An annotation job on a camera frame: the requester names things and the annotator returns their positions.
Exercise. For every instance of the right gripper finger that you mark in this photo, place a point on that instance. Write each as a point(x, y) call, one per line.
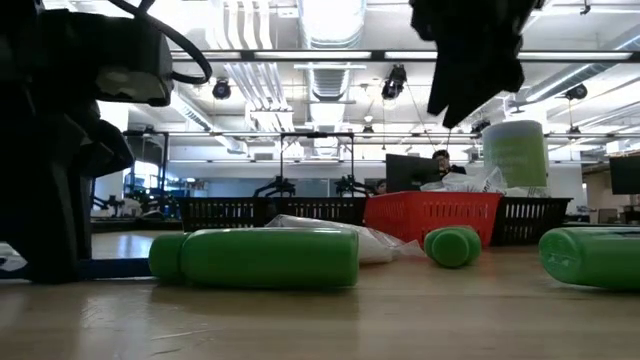
point(440, 80)
point(485, 75)

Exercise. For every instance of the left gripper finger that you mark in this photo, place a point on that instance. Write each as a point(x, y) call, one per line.
point(55, 225)

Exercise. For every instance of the clear plastic vanity pack bag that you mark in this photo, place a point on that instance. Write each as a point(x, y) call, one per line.
point(375, 245)
point(525, 192)
point(465, 182)

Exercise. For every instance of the green travel shampoo bottle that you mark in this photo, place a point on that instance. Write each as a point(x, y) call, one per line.
point(595, 257)
point(452, 247)
point(265, 257)

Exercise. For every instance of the other workstation robot arm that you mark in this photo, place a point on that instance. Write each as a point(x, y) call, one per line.
point(352, 186)
point(277, 187)

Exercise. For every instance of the black ceiling spotlight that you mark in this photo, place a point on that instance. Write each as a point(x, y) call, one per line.
point(576, 92)
point(395, 82)
point(221, 90)

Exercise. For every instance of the person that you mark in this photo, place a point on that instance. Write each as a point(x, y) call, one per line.
point(381, 187)
point(447, 164)

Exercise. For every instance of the green wipes canister white lid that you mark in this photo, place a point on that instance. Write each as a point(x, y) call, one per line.
point(515, 155)

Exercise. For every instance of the black computer monitor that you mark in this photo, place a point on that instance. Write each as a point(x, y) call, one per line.
point(625, 175)
point(410, 172)

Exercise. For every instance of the red plastic slotted basket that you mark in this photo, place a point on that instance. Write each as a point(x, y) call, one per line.
point(415, 215)

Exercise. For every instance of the black plastic slotted basket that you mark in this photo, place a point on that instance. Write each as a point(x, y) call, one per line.
point(220, 212)
point(320, 210)
point(530, 220)

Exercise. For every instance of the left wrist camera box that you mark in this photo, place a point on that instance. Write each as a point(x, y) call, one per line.
point(110, 50)

